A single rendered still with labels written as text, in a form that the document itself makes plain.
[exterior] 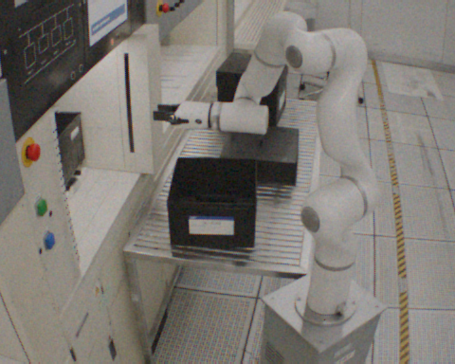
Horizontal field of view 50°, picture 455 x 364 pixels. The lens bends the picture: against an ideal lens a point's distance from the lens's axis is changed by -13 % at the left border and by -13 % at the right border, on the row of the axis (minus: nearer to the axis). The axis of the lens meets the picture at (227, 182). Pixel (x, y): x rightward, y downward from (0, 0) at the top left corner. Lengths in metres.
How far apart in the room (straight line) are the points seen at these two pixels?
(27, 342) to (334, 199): 0.83
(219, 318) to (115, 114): 1.16
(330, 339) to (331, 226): 0.37
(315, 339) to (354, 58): 0.76
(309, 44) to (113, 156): 1.03
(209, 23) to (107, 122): 1.45
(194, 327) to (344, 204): 1.41
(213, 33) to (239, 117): 1.71
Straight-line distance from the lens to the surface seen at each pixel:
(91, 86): 1.90
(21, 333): 1.29
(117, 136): 1.95
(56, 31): 1.27
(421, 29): 5.96
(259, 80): 1.45
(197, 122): 1.61
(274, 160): 2.06
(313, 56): 1.19
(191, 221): 1.75
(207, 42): 3.28
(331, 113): 1.27
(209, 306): 2.67
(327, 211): 1.29
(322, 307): 1.55
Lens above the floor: 1.90
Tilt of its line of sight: 33 degrees down
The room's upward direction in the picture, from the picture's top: straight up
